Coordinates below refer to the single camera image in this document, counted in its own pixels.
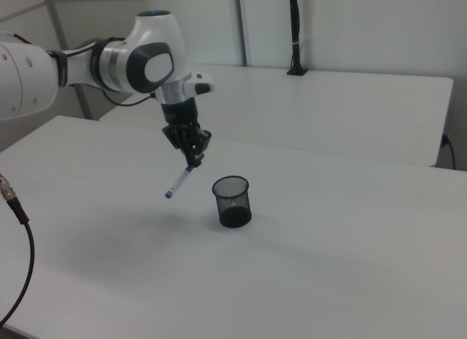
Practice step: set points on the black stand with white tie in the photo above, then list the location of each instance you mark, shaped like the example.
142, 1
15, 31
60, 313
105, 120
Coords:
295, 25

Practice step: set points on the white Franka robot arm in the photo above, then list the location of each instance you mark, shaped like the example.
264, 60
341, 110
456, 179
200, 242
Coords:
153, 33

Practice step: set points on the black mesh pen cup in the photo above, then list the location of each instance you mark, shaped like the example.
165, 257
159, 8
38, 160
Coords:
235, 217

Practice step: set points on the blue and white marker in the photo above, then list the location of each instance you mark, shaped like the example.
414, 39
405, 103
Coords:
178, 181

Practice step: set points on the white side table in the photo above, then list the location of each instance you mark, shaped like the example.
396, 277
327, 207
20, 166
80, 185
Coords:
328, 109

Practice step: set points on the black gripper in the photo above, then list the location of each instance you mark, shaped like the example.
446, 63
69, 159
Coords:
180, 114

